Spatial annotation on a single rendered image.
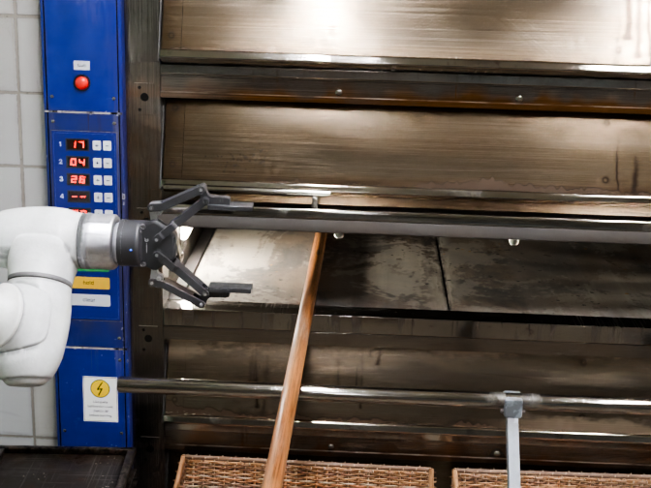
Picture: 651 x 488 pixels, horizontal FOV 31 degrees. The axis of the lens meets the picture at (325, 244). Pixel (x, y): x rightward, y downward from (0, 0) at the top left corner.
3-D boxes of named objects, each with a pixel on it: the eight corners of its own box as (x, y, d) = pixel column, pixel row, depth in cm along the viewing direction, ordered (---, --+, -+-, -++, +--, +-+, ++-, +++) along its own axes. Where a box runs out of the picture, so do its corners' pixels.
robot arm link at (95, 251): (92, 259, 195) (127, 260, 195) (77, 276, 186) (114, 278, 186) (90, 206, 192) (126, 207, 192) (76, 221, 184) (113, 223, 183)
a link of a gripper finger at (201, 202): (162, 239, 191) (156, 232, 190) (213, 197, 188) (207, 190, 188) (157, 246, 187) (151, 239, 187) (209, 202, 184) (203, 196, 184)
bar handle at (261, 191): (162, 212, 233) (164, 212, 235) (328, 219, 232) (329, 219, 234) (163, 183, 233) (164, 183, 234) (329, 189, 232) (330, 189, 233)
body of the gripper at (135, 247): (123, 210, 191) (180, 213, 191) (125, 260, 194) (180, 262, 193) (112, 223, 184) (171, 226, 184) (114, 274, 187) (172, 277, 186)
